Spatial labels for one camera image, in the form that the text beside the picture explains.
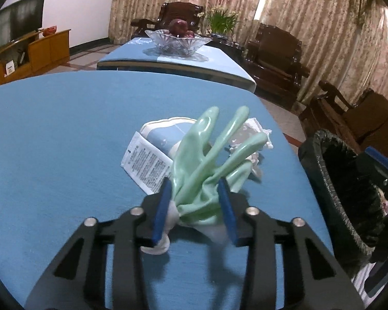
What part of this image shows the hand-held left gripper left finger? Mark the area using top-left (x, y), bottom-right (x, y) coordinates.
top-left (25, 177), bottom-right (173, 310)

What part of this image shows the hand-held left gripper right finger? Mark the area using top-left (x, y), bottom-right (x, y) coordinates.
top-left (218, 178), bottom-right (366, 310)

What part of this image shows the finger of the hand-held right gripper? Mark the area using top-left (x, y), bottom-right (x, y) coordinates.
top-left (357, 146), bottom-right (388, 201)
top-left (364, 258), bottom-right (388, 298)

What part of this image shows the black lined trash bin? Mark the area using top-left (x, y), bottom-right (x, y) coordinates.
top-left (298, 129), bottom-right (388, 278)

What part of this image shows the green rubber glove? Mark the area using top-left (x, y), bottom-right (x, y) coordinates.
top-left (140, 106), bottom-right (269, 255)

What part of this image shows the dark wooden sofa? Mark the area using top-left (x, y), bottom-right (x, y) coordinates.
top-left (299, 81), bottom-right (388, 156)

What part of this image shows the white printed sachet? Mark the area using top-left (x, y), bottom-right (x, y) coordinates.
top-left (121, 131), bottom-right (173, 196)

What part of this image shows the blue white pouch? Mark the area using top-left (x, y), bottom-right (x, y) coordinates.
top-left (139, 118), bottom-right (198, 156)

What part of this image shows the crumpled patterned white tissue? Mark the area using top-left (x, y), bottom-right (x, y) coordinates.
top-left (229, 118), bottom-right (274, 181)

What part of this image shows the table with blue tablecloth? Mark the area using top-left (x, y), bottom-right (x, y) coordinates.
top-left (0, 71), bottom-right (335, 310)

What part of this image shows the coffee table with blue cloth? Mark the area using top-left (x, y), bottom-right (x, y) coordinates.
top-left (96, 37), bottom-right (257, 92)

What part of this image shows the dark wooden armchair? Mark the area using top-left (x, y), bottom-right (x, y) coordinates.
top-left (131, 2), bottom-right (204, 37)
top-left (244, 22), bottom-right (310, 110)

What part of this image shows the beige patterned curtain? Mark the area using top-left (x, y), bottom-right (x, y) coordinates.
top-left (108, 0), bottom-right (388, 113)

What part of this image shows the dark wooden side table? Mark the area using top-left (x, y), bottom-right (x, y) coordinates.
top-left (207, 34), bottom-right (246, 59)

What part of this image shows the glass fruit bowl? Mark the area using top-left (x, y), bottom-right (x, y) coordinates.
top-left (144, 29), bottom-right (212, 57)

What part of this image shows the green potted plant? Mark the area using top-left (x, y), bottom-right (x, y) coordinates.
top-left (199, 6), bottom-right (240, 35)

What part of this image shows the wooden television cabinet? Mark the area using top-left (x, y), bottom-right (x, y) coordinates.
top-left (0, 29), bottom-right (71, 92)

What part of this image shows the black flat television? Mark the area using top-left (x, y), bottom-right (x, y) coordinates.
top-left (0, 0), bottom-right (46, 59)

